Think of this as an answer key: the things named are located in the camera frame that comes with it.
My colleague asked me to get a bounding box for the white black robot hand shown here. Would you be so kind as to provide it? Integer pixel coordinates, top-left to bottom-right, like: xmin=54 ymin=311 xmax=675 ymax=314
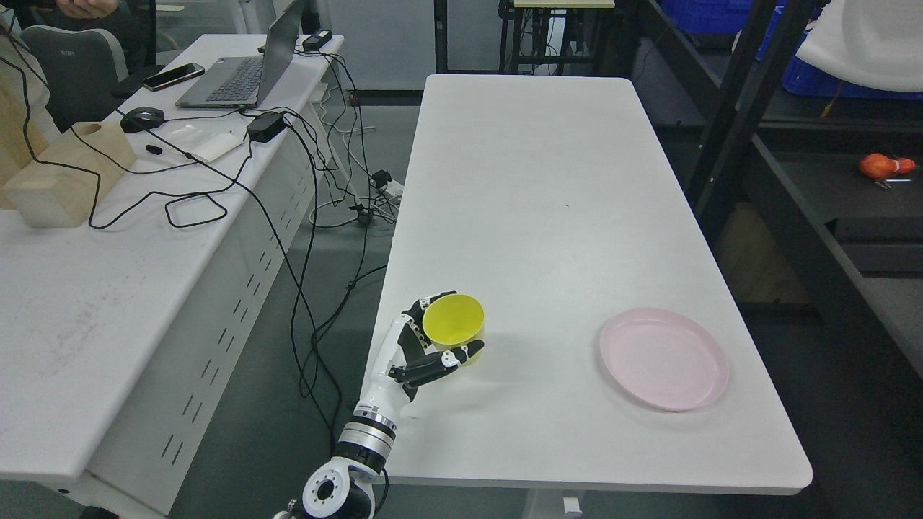
xmin=353 ymin=291 xmax=485 ymax=433

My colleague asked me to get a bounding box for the yellow plastic cup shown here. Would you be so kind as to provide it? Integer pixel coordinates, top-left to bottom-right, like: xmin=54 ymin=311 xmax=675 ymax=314
xmin=422 ymin=293 xmax=485 ymax=354

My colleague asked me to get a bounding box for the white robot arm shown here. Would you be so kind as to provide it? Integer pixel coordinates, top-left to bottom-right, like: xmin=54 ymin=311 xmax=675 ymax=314
xmin=273 ymin=411 xmax=396 ymax=518

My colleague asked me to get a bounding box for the black metal shelf rack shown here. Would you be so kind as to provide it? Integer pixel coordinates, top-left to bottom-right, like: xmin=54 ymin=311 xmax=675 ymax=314
xmin=621 ymin=1 xmax=921 ymax=371

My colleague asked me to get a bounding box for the orange object on shelf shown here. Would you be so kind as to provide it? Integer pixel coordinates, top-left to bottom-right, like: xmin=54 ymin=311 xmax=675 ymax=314
xmin=858 ymin=152 xmax=917 ymax=181

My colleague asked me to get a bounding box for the pink plastic plate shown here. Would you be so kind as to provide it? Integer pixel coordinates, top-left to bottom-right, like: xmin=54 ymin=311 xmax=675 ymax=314
xmin=598 ymin=308 xmax=730 ymax=412

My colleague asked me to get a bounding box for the black power adapter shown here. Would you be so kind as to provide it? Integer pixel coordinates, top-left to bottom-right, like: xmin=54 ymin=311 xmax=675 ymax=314
xmin=245 ymin=112 xmax=286 ymax=143

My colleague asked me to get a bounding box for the white paper packet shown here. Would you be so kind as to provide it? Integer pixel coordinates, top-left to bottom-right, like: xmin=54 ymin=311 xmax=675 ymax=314
xmin=162 ymin=125 xmax=244 ymax=162

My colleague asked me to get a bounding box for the white desk with panel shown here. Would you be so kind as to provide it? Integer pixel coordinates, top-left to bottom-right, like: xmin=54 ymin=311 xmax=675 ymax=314
xmin=1 ymin=56 xmax=329 ymax=518

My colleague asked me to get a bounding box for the grey laptop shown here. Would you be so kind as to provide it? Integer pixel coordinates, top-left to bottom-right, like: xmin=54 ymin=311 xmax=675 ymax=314
xmin=175 ymin=1 xmax=304 ymax=110

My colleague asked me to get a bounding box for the black computer mouse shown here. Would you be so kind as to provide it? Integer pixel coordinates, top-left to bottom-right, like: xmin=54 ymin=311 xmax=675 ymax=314
xmin=120 ymin=107 xmax=166 ymax=133

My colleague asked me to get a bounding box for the black smartphone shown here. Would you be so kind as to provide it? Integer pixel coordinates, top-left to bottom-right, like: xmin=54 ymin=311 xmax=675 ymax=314
xmin=141 ymin=63 xmax=206 ymax=92

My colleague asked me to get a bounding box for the wooden block with hole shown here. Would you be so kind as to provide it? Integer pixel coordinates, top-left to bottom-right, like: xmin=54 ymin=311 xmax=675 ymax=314
xmin=4 ymin=122 xmax=136 ymax=228

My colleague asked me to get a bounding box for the grey office chair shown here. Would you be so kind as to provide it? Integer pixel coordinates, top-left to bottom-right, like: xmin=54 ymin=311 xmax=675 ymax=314
xmin=21 ymin=25 xmax=128 ymax=132

